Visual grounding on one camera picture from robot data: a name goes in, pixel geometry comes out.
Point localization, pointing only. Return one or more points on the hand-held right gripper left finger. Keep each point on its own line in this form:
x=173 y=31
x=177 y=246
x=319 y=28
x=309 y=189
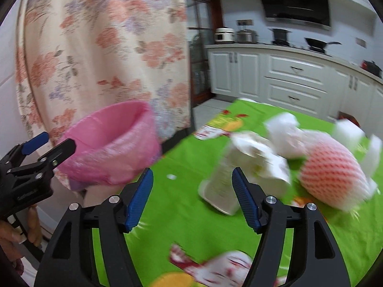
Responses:
x=139 y=197

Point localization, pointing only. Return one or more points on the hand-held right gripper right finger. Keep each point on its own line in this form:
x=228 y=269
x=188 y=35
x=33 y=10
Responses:
x=244 y=197

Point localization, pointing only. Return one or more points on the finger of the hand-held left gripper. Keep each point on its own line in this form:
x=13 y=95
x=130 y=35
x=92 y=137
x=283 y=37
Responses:
x=36 y=142
x=61 y=152

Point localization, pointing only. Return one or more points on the white paper cup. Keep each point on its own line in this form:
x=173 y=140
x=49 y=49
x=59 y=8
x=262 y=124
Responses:
x=218 y=188

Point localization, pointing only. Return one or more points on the white bin with pink bag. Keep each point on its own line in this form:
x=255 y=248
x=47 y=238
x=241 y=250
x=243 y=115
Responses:
x=119 y=155

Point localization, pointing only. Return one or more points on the white paper scrap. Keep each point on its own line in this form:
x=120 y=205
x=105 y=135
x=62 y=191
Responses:
x=284 y=134

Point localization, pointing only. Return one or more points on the large pink foam net sleeve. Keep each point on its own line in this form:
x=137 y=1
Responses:
x=332 y=173

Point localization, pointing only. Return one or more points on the white foam block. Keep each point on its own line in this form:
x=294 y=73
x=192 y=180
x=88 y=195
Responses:
x=372 y=155
x=347 y=131

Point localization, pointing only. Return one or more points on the white foam piece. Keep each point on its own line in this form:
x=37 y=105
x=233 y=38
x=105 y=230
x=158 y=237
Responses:
x=371 y=187

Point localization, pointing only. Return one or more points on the person's left hand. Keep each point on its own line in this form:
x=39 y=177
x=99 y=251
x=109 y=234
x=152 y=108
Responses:
x=34 y=224

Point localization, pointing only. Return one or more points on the green printed tablecloth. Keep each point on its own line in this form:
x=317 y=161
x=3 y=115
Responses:
x=185 y=224

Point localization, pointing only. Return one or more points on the floral curtain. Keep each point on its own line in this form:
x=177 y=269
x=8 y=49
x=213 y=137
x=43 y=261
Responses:
x=104 y=50

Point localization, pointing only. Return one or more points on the white lower cabinets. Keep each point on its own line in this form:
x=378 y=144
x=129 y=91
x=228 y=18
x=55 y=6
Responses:
x=254 y=74

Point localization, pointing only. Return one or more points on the small red floor bin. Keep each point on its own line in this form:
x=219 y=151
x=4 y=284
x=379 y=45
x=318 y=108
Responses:
x=348 y=116

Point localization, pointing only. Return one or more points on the grey kitchen countertop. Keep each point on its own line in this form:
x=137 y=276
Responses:
x=269 y=47

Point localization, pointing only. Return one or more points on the glass panel door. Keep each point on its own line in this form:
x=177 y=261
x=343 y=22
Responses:
x=200 y=50

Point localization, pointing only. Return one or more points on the steel pressure cooker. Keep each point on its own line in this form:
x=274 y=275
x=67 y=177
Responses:
x=246 y=36

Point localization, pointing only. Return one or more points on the white rice cooker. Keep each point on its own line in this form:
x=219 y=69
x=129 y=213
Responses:
x=224 y=35

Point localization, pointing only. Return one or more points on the black cooking pot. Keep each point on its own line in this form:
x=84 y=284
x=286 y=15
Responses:
x=279 y=36

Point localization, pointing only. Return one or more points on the black frying pan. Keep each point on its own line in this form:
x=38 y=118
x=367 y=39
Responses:
x=315 y=44

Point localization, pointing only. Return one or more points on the dark casserole pot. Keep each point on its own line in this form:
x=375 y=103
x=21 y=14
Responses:
x=372 y=68

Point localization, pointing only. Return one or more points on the black range hood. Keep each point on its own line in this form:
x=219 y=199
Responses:
x=296 y=4

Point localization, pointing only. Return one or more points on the wall socket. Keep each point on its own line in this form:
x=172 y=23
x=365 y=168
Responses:
x=361 y=42
x=244 y=22

